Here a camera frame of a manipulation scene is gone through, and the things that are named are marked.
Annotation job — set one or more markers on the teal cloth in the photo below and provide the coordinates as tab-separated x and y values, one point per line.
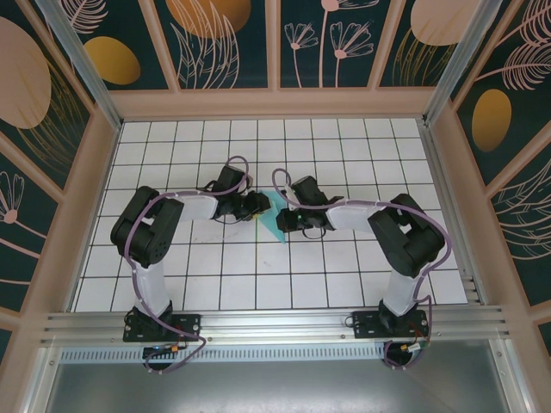
273	223

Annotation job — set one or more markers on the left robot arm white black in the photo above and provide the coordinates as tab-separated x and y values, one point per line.
142	232

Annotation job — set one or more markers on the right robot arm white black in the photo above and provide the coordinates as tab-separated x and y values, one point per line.
409	241

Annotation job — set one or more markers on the grey metal sheet plate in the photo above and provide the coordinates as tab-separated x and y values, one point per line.
275	387

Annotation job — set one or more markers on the aluminium mounting rail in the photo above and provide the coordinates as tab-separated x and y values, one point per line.
275	322

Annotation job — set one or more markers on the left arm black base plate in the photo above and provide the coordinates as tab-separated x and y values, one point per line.
189	327

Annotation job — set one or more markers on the aluminium side rail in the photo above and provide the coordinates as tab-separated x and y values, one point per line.
443	172

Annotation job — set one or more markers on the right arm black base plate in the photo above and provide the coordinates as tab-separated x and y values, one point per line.
363	324

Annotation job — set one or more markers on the aluminium frame post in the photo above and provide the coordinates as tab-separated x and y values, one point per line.
82	64
462	60

